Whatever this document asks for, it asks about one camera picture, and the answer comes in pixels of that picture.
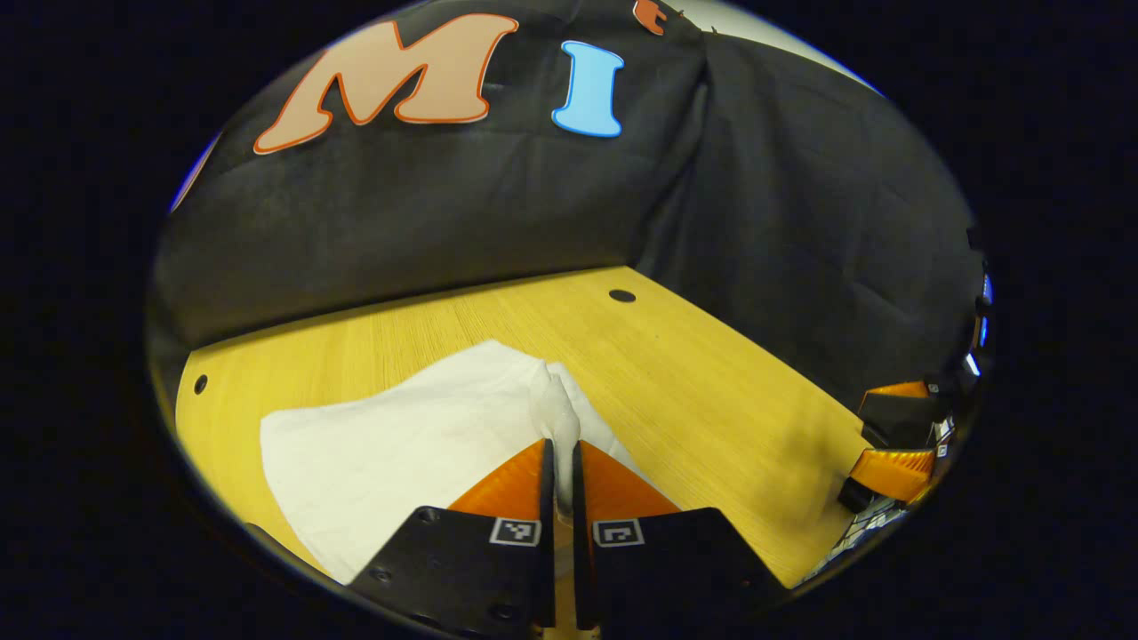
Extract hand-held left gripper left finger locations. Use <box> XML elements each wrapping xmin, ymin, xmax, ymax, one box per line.
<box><xmin>347</xmin><ymin>438</ymin><xmax>557</xmax><ymax>640</ymax></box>

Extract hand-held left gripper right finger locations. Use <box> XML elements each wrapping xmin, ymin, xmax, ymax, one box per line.
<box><xmin>572</xmin><ymin>440</ymin><xmax>792</xmax><ymax>640</ymax></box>

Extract white jeans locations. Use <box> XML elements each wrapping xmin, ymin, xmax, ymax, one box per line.
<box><xmin>260</xmin><ymin>340</ymin><xmax>652</xmax><ymax>586</ymax></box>

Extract black backdrop cloth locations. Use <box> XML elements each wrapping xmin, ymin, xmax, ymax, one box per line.
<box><xmin>145</xmin><ymin>0</ymin><xmax>990</xmax><ymax>429</ymax></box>

